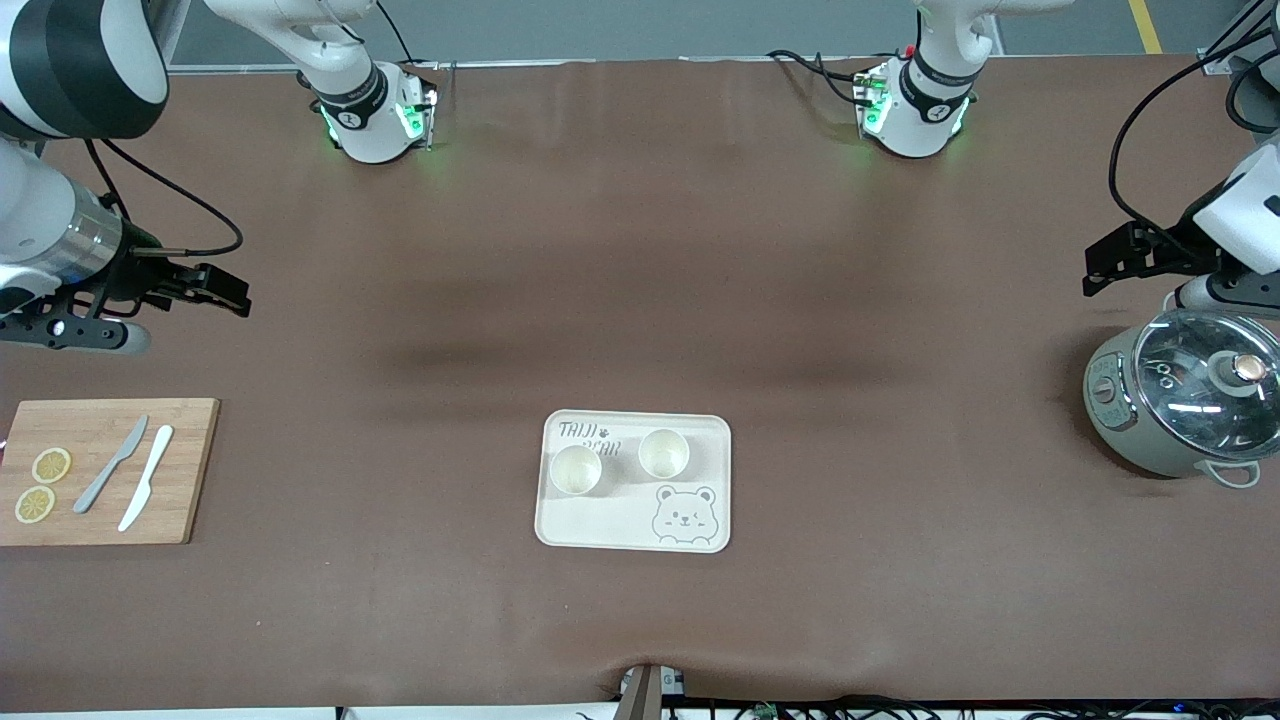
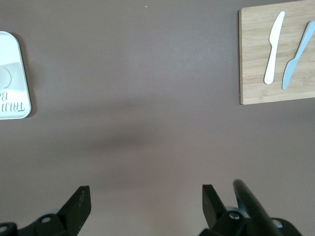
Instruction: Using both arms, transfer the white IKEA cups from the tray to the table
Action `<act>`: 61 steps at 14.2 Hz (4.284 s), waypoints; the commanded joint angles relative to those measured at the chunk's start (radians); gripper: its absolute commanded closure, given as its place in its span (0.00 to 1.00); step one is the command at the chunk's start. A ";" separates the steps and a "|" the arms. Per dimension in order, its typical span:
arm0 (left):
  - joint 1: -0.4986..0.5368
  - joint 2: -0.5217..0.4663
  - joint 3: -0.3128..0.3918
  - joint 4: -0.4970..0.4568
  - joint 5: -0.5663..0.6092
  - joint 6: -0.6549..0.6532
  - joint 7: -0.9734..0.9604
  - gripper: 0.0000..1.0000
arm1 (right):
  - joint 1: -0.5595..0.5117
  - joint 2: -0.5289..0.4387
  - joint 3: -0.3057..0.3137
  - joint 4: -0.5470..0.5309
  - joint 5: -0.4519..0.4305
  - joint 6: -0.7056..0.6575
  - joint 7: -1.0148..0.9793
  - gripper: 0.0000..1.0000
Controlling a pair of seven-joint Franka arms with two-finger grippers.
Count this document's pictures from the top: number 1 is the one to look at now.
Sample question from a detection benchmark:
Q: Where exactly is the white plastic cup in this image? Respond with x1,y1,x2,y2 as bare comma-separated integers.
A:
638,428,691,481
549,445,603,497

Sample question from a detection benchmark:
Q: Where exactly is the grey electric pot glass lid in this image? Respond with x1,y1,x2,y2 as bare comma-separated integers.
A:
1083,308,1280,491

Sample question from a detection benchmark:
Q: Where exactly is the wooden cutting board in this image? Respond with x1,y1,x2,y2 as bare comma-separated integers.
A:
0,398,221,547

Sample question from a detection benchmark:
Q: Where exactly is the white plastic knife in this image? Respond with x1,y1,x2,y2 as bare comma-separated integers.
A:
118,425,175,533

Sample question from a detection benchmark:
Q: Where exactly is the grey plastic knife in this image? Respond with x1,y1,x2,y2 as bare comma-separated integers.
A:
73,415,150,515

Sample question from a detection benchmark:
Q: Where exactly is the brown table mat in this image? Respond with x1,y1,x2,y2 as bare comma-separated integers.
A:
0,55,1280,713

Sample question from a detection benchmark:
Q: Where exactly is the cream bear print tray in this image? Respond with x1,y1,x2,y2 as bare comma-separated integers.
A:
534,409,733,554

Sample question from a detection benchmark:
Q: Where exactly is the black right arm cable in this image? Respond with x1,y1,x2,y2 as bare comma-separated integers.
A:
85,138,245,259

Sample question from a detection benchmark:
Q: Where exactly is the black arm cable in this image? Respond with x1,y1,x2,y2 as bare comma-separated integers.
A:
1108,0,1280,263
85,138,245,259

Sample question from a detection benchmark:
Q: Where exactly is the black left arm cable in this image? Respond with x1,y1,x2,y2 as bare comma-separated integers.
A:
1108,0,1280,263

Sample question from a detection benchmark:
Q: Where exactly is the black base cable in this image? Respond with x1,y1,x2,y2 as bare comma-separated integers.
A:
767,48,881,107
375,0,441,73

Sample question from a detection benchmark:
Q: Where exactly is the table edge bracket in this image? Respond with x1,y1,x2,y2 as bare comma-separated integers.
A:
618,663,687,720

